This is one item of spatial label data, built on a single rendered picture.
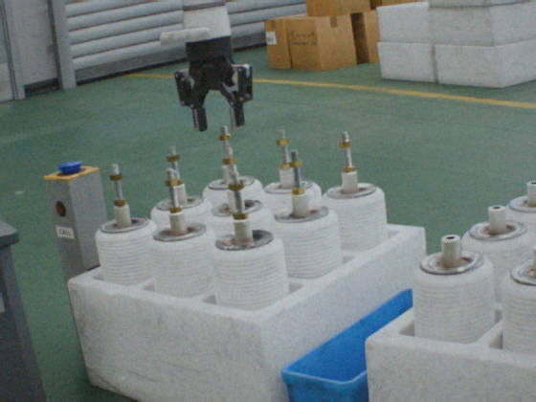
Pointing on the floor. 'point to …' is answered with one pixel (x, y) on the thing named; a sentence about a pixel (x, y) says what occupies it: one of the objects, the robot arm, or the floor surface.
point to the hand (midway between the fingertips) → (218, 122)
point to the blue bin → (342, 359)
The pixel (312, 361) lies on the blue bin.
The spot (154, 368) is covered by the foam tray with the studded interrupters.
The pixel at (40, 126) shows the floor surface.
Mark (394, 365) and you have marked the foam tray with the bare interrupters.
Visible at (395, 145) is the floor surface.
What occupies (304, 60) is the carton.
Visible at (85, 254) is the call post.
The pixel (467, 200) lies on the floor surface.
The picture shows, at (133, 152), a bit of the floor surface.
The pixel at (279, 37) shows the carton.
